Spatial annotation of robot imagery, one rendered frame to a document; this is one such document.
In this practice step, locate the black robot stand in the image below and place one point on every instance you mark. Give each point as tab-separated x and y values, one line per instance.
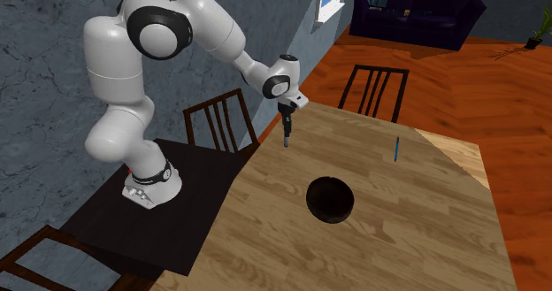
172	204

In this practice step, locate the blue pen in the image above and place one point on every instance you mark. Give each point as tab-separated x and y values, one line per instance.
396	148

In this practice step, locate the brown wooden chair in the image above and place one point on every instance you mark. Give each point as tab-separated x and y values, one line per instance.
220	122
39	260

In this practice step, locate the black bowl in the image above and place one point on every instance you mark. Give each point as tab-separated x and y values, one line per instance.
330	200

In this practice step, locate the dark purple sofa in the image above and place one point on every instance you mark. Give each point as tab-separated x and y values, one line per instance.
420	14

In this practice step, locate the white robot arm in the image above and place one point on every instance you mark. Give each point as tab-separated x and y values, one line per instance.
113	70

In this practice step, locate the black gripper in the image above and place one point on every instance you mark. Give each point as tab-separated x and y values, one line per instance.
286	120

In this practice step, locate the dark wooden chair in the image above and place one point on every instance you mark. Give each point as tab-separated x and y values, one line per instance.
374	92

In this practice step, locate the green potted plant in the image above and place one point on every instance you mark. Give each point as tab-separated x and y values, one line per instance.
540	28

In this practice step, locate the wooden dining table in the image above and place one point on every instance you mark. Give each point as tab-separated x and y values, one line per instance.
379	221

